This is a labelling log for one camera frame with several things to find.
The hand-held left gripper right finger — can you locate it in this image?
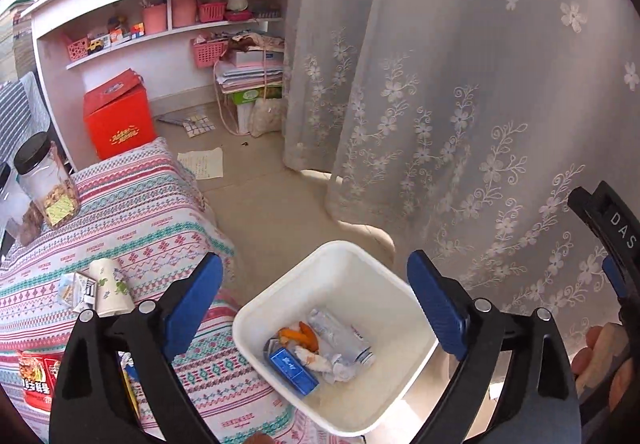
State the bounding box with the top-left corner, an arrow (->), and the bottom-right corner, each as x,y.
406,249 -> 584,444

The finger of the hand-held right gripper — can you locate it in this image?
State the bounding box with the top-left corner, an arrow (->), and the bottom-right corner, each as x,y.
601,254 -> 640,321

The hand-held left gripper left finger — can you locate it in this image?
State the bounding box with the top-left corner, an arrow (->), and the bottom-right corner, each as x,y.
48,251 -> 224,444

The white plastic waste bin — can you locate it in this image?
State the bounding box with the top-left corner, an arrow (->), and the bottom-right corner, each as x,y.
231,240 -> 441,438

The crushed clear plastic bottle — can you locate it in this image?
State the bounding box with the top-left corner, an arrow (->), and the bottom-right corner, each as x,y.
307,307 -> 376,368

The blue carton box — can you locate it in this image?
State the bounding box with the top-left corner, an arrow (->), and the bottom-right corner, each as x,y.
267,346 -> 320,398

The white wrapper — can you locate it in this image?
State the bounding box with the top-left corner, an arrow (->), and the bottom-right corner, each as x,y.
293,345 -> 334,373

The person's right hand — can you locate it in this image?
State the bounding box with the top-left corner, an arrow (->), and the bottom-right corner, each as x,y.
571,323 -> 640,413

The patterned tablecloth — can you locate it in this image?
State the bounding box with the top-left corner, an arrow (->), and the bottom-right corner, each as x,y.
0,136 -> 362,444

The white paper cup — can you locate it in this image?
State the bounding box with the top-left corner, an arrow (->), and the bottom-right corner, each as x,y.
88,257 -> 135,316

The white cigarette pack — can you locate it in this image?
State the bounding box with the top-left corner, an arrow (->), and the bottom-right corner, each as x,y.
72,272 -> 99,313

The yellow packet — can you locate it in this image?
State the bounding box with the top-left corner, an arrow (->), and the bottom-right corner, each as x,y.
122,371 -> 142,418

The sheet of paper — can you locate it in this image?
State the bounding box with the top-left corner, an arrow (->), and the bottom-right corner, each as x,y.
177,147 -> 225,181

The checked cloth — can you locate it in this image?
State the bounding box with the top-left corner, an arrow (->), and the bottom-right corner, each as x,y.
182,116 -> 216,138

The red instant noodle cup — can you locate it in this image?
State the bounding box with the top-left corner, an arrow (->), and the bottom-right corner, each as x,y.
17,351 -> 64,413

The clear jar with crackers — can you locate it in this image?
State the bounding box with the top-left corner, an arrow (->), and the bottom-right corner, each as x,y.
12,131 -> 81,230

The clear jar with brown snacks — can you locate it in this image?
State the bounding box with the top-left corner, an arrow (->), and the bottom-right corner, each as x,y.
0,163 -> 44,248

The red cardboard box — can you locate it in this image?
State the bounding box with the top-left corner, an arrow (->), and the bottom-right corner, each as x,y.
82,67 -> 157,161

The embroidered grey curtain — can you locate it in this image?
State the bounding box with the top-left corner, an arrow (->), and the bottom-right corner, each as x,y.
282,0 -> 640,351

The pile of papers and bags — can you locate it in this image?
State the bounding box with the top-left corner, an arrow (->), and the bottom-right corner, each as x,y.
214,31 -> 286,138

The large pink basket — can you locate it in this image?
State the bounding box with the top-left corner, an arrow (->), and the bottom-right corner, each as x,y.
190,36 -> 232,69

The striped quilted sofa cover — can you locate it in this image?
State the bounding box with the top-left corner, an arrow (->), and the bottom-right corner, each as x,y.
0,71 -> 51,166

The pink lattice crate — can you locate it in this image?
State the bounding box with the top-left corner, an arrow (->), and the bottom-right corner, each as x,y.
62,34 -> 91,63

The pink bucket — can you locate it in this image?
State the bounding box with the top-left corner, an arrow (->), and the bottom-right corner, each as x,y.
141,1 -> 169,36

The small pink basket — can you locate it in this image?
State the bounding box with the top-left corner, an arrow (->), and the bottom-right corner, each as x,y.
198,1 -> 226,24

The pink storage bin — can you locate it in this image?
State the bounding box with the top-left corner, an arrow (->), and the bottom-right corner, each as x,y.
172,0 -> 199,28

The stack of magazines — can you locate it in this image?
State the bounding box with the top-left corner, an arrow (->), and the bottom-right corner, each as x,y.
0,0 -> 39,85

